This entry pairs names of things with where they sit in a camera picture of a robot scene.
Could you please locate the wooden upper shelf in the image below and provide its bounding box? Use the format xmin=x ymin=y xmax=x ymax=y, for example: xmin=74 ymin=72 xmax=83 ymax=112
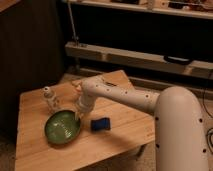
xmin=61 ymin=0 xmax=213 ymax=20

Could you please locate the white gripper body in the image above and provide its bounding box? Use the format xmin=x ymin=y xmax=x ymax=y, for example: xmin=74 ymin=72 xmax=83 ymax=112
xmin=76 ymin=95 xmax=95 ymax=114

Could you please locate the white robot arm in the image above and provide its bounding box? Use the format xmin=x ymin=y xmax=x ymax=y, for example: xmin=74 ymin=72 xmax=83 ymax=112
xmin=77 ymin=76 xmax=210 ymax=171

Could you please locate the black handle on shelf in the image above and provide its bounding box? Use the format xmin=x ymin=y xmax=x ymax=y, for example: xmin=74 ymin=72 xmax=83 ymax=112
xmin=163 ymin=56 xmax=193 ymax=65

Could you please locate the green ceramic bowl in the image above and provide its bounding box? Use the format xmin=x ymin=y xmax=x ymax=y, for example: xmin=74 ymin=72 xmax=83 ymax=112
xmin=44 ymin=110 xmax=81 ymax=145

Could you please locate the blue sponge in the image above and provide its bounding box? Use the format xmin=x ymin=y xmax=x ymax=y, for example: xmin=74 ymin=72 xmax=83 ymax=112
xmin=90 ymin=117 xmax=111 ymax=131

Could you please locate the white figurine bottle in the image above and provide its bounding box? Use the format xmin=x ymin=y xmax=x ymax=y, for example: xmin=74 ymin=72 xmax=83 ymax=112
xmin=43 ymin=86 xmax=60 ymax=112

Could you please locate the white cup with contents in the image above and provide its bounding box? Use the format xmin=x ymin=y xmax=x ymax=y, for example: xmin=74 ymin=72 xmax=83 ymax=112
xmin=72 ymin=82 xmax=82 ymax=94

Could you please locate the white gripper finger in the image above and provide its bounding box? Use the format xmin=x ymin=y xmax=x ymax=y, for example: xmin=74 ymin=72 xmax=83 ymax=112
xmin=75 ymin=112 xmax=81 ymax=120

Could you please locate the wooden table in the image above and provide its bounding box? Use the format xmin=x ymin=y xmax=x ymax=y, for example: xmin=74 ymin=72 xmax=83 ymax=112
xmin=15 ymin=89 xmax=155 ymax=171

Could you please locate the metal stand pole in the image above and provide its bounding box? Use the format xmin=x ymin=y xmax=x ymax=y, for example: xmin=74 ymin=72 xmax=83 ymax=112
xmin=67 ymin=0 xmax=79 ymax=46

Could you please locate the wooden lower shelf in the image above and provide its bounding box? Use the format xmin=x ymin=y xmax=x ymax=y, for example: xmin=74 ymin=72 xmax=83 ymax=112
xmin=65 ymin=42 xmax=213 ymax=78

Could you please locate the wooden shelf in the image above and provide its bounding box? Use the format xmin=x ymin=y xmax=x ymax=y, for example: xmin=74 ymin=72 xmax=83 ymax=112
xmin=61 ymin=0 xmax=213 ymax=20
xmin=65 ymin=42 xmax=213 ymax=78

